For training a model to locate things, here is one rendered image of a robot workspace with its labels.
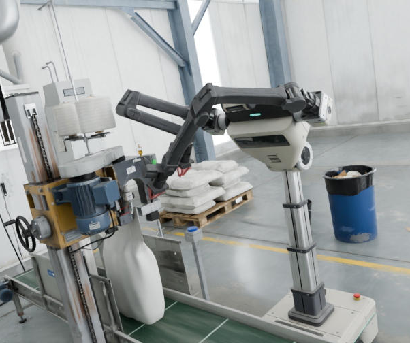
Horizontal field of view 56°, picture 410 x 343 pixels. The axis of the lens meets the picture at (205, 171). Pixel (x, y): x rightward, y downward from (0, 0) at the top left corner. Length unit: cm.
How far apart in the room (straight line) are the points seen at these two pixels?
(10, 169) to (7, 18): 156
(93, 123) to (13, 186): 301
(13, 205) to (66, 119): 280
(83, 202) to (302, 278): 125
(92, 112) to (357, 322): 177
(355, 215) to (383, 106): 613
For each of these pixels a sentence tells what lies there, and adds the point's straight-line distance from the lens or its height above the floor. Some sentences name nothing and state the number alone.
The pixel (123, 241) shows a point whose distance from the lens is 235.
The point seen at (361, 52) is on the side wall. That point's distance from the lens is 981.
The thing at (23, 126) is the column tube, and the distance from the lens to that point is 194.
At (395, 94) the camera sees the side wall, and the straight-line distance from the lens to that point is 963.
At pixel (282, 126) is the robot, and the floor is 139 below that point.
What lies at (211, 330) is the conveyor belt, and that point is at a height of 38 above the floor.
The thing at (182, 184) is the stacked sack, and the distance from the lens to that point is 485.
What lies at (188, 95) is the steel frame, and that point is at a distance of 806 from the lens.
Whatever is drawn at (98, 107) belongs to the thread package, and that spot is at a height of 163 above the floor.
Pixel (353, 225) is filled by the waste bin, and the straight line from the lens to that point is 386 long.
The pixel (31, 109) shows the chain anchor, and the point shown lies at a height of 168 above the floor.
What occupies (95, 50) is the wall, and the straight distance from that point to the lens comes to 698.
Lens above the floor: 160
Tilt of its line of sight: 11 degrees down
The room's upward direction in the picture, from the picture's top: 11 degrees counter-clockwise
